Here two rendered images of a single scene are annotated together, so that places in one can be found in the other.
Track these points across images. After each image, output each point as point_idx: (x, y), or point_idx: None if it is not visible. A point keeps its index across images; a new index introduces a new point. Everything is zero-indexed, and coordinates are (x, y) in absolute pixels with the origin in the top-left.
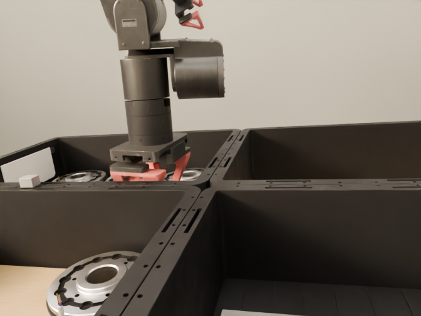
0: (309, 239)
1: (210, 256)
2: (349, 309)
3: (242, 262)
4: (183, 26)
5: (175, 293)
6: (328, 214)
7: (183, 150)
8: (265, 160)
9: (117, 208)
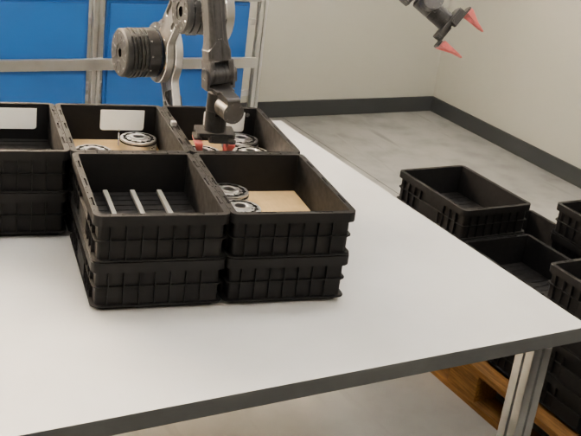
0: (193, 187)
1: (168, 171)
2: (180, 210)
3: (186, 187)
4: (438, 49)
5: (131, 160)
6: (195, 179)
7: (226, 141)
8: (299, 179)
9: (176, 147)
